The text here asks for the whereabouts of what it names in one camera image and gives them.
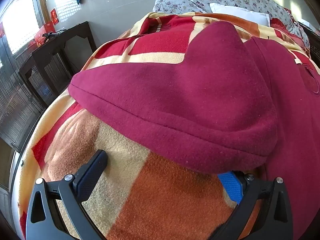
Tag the bright window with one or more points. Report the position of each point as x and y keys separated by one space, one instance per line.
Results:
x=20 y=22

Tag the red frilled pillow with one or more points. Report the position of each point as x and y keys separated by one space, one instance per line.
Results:
x=282 y=26

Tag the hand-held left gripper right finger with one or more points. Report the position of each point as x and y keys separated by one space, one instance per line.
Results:
x=231 y=185

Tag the maroon fleece garment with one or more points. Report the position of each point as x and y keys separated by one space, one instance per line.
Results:
x=190 y=100

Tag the dark wooden cabinet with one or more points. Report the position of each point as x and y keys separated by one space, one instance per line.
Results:
x=15 y=100

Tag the dark carved wooden headboard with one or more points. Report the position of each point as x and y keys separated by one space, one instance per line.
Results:
x=312 y=37

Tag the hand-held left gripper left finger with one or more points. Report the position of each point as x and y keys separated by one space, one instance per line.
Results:
x=92 y=173

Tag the red paper wall decoration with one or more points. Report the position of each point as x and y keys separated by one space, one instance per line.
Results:
x=53 y=16

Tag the white pillow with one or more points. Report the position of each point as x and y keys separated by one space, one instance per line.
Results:
x=240 y=12

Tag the dark wooden side table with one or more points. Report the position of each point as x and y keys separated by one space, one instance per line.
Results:
x=75 y=33

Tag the small dark clutter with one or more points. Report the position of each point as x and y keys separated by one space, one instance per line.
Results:
x=51 y=33

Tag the red orange checked blanket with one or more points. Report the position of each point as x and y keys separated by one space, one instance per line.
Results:
x=160 y=205

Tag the red bag on table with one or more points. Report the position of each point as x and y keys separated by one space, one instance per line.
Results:
x=43 y=33

